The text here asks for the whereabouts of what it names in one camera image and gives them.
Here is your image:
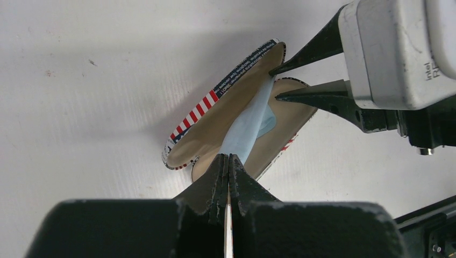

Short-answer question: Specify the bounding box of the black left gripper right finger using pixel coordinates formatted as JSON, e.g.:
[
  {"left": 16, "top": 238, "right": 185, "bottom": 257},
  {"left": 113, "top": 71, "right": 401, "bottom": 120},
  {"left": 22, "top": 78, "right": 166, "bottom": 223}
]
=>
[{"left": 228, "top": 154, "right": 408, "bottom": 257}]

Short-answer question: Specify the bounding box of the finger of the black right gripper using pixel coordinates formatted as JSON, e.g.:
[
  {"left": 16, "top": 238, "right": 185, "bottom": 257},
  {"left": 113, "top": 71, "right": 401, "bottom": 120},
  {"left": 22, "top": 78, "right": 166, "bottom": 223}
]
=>
[
  {"left": 275, "top": 80, "right": 397, "bottom": 133},
  {"left": 269, "top": 5, "right": 346, "bottom": 76}
]

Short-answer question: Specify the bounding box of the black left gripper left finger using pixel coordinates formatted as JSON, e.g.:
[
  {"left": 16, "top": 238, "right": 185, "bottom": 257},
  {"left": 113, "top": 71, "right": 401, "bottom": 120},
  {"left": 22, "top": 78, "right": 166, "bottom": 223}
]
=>
[{"left": 26, "top": 154, "right": 229, "bottom": 257}]

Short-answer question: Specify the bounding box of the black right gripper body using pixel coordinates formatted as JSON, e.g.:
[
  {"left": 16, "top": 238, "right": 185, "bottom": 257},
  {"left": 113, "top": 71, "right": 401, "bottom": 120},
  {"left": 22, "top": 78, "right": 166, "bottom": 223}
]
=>
[{"left": 396, "top": 96, "right": 455, "bottom": 149}]

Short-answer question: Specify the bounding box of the light blue cleaning cloth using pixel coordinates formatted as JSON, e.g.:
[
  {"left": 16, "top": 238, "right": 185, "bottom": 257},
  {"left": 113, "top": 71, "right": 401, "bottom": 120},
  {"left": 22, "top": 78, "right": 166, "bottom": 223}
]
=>
[{"left": 218, "top": 76, "right": 275, "bottom": 163}]

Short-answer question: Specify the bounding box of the flag print glasses case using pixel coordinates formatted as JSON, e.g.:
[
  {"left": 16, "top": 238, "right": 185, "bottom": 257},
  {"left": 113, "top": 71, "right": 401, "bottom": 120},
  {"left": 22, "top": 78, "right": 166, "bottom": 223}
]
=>
[{"left": 161, "top": 39, "right": 316, "bottom": 181}]

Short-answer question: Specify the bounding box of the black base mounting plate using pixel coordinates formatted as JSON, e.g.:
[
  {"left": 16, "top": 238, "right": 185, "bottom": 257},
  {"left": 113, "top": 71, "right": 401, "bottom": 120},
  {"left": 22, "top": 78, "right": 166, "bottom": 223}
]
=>
[{"left": 395, "top": 196, "right": 455, "bottom": 258}]

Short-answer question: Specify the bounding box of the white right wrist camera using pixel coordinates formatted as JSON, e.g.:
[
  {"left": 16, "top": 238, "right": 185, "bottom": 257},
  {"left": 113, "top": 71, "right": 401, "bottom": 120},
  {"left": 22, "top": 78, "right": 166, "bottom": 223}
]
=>
[{"left": 338, "top": 1, "right": 455, "bottom": 110}]

